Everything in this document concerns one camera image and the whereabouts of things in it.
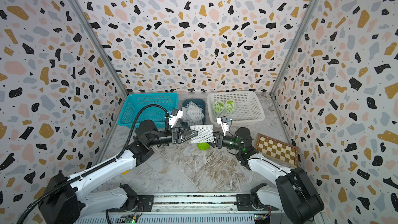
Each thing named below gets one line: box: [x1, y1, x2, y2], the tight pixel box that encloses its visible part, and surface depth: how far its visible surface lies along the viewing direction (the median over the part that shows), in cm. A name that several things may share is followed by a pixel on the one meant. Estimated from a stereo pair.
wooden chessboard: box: [254, 132, 300, 168], surface depth 92 cm
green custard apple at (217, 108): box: [212, 102, 224, 115], surface depth 107 cm
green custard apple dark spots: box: [197, 142, 210, 151], surface depth 90 cm
